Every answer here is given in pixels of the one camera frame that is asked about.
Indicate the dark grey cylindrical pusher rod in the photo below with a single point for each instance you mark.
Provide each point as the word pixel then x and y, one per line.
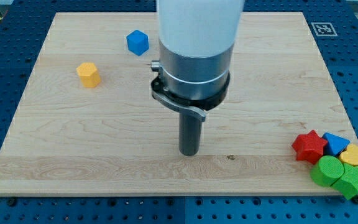
pixel 189 134

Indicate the black clamp ring with lever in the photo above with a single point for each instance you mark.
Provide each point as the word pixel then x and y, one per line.
pixel 194 108

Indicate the blue cube block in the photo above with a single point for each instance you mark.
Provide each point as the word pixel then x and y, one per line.
pixel 137 42

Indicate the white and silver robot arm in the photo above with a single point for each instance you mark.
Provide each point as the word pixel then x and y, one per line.
pixel 196 39

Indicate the light wooden board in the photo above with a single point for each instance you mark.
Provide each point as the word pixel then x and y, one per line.
pixel 66 140

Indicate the yellow hexagon block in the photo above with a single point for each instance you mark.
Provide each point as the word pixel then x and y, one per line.
pixel 88 74

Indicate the red star block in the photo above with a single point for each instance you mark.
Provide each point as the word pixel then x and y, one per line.
pixel 309 147

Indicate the blue triangle block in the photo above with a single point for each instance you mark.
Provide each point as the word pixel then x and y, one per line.
pixel 335 145

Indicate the green cylinder block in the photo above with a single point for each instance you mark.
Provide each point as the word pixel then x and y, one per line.
pixel 327 171

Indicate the white fiducial marker tag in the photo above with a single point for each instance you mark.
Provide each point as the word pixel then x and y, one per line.
pixel 324 29

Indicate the yellow heart block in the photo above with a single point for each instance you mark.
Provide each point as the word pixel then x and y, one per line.
pixel 350 155

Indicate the green star block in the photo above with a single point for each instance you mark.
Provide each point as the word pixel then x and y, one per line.
pixel 347 184

